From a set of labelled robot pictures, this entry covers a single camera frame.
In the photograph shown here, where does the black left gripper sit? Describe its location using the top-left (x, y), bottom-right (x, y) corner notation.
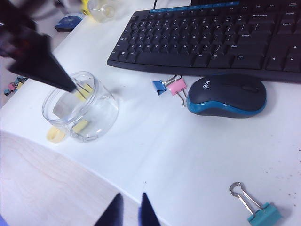
top-left (0, 18), bottom-right (77, 92)

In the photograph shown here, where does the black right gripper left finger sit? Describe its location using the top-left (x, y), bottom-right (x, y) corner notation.
top-left (94, 192), bottom-right (125, 226)

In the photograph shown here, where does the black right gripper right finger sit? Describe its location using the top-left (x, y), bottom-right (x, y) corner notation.
top-left (138, 191), bottom-right (161, 226)

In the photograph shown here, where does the yellow binder clip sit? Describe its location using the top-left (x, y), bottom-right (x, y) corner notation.
top-left (74, 82), bottom-right (94, 102)
top-left (70, 119), bottom-right (91, 138)

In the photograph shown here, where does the round transparent plastic jar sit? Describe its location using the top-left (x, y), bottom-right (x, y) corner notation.
top-left (41, 70), bottom-right (119, 144)

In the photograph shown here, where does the pile of coloured binder clips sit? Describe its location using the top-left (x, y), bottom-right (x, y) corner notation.
top-left (3, 75), bottom-right (28, 97)

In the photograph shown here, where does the dark blue flat box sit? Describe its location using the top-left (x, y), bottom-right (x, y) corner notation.
top-left (54, 14), bottom-right (85, 32)

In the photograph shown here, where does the white raised desk board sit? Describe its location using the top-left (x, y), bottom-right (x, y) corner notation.
top-left (0, 7), bottom-right (301, 226)

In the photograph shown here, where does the yellow label plastic bottle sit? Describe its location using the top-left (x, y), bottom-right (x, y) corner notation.
top-left (80, 0), bottom-right (124, 24)

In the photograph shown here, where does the blue binder clip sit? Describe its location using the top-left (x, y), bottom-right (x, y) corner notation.
top-left (152, 74), bottom-right (182, 96)

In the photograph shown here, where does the teal binder clip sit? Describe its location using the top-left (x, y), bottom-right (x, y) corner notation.
top-left (229, 181), bottom-right (282, 224)

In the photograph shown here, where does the pink binder clip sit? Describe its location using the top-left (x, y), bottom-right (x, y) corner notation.
top-left (166, 78), bottom-right (188, 108)

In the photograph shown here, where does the black and blue mouse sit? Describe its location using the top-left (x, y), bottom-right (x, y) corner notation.
top-left (186, 73), bottom-right (268, 119)

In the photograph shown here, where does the black computer keyboard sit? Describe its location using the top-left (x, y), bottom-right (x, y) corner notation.
top-left (106, 1), bottom-right (301, 83)

